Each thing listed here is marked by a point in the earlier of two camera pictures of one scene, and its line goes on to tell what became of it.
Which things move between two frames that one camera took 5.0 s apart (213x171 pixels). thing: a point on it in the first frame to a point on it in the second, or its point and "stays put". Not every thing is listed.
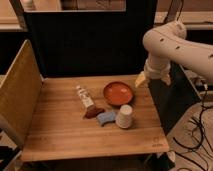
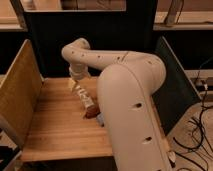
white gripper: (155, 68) to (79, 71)
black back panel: (92, 43) stays put
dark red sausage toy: (92, 111) stays put
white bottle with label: (84, 96) stays put
